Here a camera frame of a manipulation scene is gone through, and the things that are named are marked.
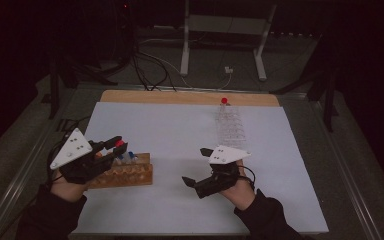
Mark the grey metal stand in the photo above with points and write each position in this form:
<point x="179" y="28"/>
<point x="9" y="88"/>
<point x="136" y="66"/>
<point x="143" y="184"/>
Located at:
<point x="226" y="25"/>

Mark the white table sheet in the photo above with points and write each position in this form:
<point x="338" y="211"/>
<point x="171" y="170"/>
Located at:
<point x="180" y="133"/>

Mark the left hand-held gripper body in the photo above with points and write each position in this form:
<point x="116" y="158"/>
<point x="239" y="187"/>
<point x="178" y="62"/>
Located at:
<point x="73" y="150"/>

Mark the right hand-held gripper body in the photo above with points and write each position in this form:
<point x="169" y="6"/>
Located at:
<point x="220" y="181"/>

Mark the blue-capped test tube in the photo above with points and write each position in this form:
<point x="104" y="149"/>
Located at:
<point x="131" y="154"/>
<point x="121" y="157"/>

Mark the black tripod stand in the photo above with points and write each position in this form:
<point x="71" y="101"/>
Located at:
<point x="328" y="100"/>
<point x="55" y="90"/>

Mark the clear acrylic test tube rack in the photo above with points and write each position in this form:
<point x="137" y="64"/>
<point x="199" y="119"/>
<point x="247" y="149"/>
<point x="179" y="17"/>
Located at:
<point x="230" y="126"/>

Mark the person's right hand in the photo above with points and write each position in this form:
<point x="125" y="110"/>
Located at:
<point x="240" y="195"/>

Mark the wooden test tube rack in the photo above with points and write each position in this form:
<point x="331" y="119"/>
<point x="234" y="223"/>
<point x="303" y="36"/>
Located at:
<point x="130" y="175"/>

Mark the person's left hand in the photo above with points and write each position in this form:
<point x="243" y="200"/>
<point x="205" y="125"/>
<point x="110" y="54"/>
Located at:
<point x="68" y="190"/>

